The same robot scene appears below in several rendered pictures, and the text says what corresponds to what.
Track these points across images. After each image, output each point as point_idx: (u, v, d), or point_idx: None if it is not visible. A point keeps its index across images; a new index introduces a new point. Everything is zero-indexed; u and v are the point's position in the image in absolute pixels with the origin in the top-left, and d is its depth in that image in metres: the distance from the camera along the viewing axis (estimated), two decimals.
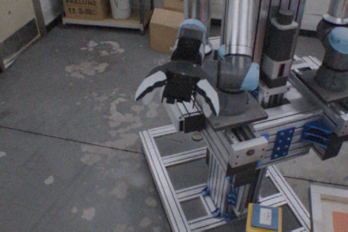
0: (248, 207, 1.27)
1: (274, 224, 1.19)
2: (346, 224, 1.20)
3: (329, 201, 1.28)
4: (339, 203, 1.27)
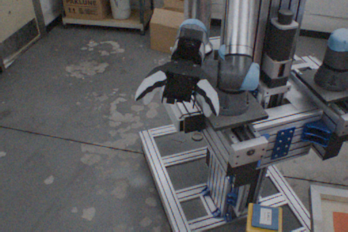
0: (249, 207, 1.27)
1: (274, 224, 1.19)
2: (346, 224, 1.19)
3: (329, 201, 1.28)
4: (340, 203, 1.27)
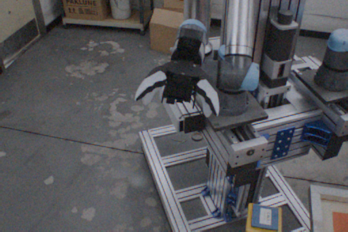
0: (248, 207, 1.27)
1: (274, 224, 1.19)
2: (346, 224, 1.20)
3: (329, 201, 1.28)
4: (339, 203, 1.27)
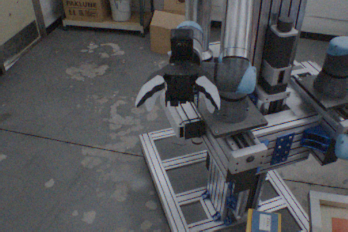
0: (248, 213, 1.28)
1: (273, 230, 1.20)
2: (345, 230, 1.20)
3: (328, 207, 1.29)
4: (338, 208, 1.28)
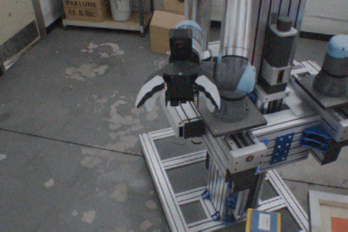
0: (247, 213, 1.28)
1: (272, 230, 1.20)
2: (344, 230, 1.20)
3: (327, 206, 1.29)
4: (338, 207, 1.28)
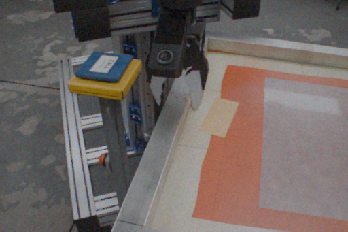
0: None
1: (113, 73, 0.71)
2: (246, 79, 0.72)
3: (226, 54, 0.80)
4: (244, 56, 0.80)
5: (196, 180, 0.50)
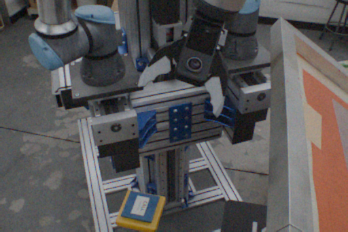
0: (126, 195, 1.10)
1: (147, 216, 1.01)
2: (319, 93, 0.69)
3: (298, 56, 0.76)
4: (311, 66, 0.77)
5: (312, 189, 0.46)
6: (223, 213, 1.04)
